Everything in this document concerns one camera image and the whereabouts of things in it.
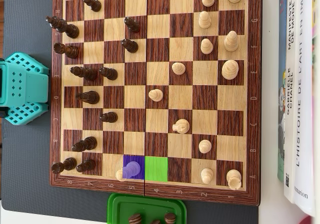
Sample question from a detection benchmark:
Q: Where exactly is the light wooden king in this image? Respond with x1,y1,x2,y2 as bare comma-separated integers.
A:
221,59,240,80

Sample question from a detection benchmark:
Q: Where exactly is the dark wooden rook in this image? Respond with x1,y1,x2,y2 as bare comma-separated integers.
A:
51,157,78,174
53,42,80,59

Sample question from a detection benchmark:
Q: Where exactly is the dark wooden bishop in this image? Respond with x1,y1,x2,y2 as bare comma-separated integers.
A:
71,136,98,152
128,213,143,224

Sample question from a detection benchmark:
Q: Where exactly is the green plastic tray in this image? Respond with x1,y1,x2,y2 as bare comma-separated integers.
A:
106,192,188,224

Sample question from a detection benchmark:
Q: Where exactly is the light wooden bishop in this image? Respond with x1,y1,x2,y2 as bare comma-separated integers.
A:
115,161,141,182
223,31,239,52

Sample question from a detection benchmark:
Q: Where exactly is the pink red object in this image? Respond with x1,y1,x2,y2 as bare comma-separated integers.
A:
297,215,320,224

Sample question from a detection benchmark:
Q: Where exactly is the dark grey table mat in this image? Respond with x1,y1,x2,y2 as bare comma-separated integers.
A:
1,0,260,224

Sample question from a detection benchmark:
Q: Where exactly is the wooden chess board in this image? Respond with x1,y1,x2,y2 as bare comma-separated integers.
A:
49,0,263,207

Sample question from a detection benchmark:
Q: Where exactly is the illustrated blue-edged book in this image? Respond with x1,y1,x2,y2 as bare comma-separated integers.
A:
276,0,288,183

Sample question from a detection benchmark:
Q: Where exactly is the dark wooden king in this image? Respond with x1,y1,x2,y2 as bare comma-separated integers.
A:
45,16,80,39

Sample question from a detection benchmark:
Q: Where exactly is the dark wooden queen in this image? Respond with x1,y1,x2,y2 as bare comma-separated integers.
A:
70,66,98,82

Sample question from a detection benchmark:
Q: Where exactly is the light wooden knight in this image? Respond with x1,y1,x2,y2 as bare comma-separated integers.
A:
172,119,191,134

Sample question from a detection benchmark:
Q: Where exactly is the white Gabrielle Chanel book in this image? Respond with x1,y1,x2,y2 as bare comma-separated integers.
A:
283,0,301,204

